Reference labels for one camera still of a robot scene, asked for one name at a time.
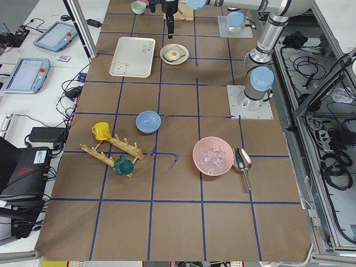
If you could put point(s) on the black power brick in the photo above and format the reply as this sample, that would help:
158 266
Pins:
46 134

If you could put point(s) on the metal scoop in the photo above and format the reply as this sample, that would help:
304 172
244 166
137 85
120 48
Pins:
242 163

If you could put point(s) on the lower teach pendant tablet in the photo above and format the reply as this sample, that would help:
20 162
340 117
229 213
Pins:
28 76

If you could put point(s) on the fried egg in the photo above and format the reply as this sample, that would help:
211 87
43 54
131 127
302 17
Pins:
173 55

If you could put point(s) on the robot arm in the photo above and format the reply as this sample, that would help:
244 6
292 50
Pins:
236 19
259 78

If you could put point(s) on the yellow mug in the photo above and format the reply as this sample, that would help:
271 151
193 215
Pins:
101 131

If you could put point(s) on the teach pendant tablet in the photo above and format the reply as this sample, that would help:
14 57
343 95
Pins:
56 37
28 76

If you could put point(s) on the pink bowl with ice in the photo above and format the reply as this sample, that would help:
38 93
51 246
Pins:
213 156

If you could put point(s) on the wooden cutting board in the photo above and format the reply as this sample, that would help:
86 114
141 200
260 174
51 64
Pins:
184 12

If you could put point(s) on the aluminium frame post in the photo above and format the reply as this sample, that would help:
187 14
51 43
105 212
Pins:
75 12

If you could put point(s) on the black laptop computer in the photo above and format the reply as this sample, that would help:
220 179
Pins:
23 175

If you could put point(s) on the black power adapter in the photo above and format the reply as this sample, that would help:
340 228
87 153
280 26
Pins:
94 23

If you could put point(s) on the cream round plate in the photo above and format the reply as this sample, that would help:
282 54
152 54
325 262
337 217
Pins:
178 62

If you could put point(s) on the upper teach pendant tablet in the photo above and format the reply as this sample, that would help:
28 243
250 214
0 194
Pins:
56 37

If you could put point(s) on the cream bear serving tray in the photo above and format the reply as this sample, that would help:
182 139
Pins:
133 57

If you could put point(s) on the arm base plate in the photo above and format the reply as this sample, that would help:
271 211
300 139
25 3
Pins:
244 108
228 31

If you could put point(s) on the blue bowl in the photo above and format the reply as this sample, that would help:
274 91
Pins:
148 122

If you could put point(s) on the pale green bowl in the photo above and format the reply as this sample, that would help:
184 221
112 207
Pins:
138 7

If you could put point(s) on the dark green mug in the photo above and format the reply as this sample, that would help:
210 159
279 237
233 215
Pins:
123 166

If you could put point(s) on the wooden mug rack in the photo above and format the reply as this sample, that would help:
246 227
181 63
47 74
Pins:
122 145

